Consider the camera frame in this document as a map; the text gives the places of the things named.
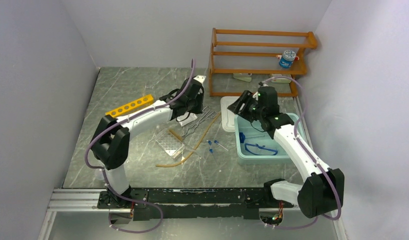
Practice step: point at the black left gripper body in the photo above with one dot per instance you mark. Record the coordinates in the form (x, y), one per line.
(195, 105)

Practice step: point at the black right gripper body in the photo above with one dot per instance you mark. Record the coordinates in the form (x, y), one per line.
(250, 109)

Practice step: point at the metal crucible tongs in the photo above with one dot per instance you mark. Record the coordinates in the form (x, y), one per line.
(207, 113)

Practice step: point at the blue base graduated cylinder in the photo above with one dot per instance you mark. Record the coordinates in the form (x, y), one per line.
(243, 137)

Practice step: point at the blue safety glasses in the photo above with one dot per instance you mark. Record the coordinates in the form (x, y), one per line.
(259, 150)

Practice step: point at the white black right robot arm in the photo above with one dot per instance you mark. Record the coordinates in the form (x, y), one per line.
(322, 191)

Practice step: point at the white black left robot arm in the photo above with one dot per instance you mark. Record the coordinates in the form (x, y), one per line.
(111, 140)

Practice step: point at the white plastic zip bag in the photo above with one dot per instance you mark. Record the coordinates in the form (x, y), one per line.
(187, 118)

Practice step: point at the small white box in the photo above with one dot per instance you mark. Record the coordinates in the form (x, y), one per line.
(281, 78)

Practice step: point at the pale green soap dish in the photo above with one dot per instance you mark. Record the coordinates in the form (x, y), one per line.
(245, 77)

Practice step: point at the white plastic bin lid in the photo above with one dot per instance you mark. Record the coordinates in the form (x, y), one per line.
(227, 117)

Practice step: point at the tan bristle tube brush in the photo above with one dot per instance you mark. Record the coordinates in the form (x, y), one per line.
(175, 135)

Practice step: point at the light teal plastic bin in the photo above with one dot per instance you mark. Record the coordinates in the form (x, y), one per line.
(244, 158)

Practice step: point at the yellow test tube rack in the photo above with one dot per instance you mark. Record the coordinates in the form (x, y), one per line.
(132, 106)

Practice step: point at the clear plastic well plate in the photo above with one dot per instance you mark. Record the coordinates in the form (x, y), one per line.
(170, 143)

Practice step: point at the clear glass watch plate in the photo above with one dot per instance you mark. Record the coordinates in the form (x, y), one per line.
(184, 149)

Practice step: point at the blue white labelled jar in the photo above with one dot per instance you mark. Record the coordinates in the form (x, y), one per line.
(287, 58)

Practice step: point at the orange wooden shelf rack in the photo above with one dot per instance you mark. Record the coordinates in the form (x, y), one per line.
(255, 52)

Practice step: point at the tan rubber tubing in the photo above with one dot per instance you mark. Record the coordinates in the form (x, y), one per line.
(199, 142)

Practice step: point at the clear glass beaker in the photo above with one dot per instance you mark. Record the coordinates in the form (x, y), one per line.
(98, 174)

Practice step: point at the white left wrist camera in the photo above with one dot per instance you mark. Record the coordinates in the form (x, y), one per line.
(200, 78)

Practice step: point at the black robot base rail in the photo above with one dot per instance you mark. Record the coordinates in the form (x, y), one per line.
(191, 203)

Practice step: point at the aluminium extrusion frame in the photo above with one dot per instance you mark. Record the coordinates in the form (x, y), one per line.
(72, 201)

